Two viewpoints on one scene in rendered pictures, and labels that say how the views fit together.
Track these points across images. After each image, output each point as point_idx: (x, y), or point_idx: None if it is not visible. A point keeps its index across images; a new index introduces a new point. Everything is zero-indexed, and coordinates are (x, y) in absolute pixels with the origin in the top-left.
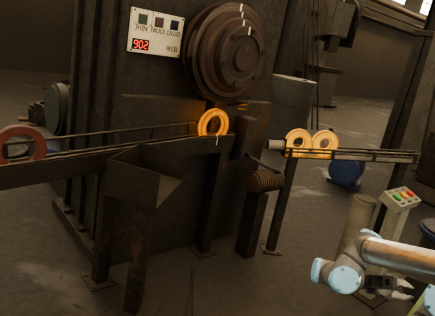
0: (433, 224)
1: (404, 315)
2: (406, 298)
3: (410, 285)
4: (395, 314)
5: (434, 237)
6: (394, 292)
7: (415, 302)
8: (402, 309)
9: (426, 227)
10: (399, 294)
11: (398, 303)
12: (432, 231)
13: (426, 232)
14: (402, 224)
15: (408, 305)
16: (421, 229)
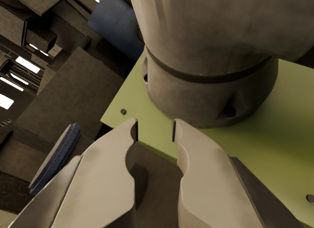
0: (36, 175)
1: (159, 211)
2: (200, 133)
3: (123, 122)
4: (162, 224)
5: (49, 168)
6: (202, 209)
7: (140, 200)
8: (153, 214)
9: (35, 181)
10: (197, 168)
11: (145, 221)
12: (41, 173)
13: (42, 180)
14: (6, 215)
15: (146, 208)
16: (38, 189)
